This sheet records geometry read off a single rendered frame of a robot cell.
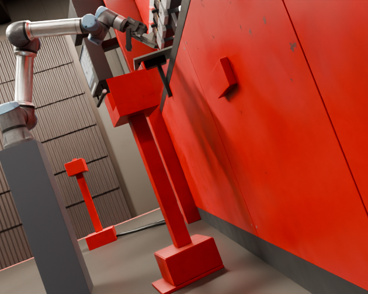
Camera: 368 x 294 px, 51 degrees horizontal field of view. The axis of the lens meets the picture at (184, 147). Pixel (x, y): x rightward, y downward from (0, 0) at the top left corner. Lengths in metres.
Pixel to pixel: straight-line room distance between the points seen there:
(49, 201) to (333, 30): 1.61
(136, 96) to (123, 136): 3.87
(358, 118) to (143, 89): 1.05
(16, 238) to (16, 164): 3.52
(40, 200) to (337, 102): 1.58
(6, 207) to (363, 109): 5.13
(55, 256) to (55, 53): 4.01
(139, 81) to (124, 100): 0.10
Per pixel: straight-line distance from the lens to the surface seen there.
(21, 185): 1.96
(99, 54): 3.14
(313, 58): 0.60
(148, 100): 1.48
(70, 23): 2.06
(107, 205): 5.26
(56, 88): 5.49
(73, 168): 3.60
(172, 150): 2.86
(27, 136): 2.03
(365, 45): 0.50
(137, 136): 1.52
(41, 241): 1.96
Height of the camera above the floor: 0.41
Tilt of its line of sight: 3 degrees up
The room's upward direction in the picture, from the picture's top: 21 degrees counter-clockwise
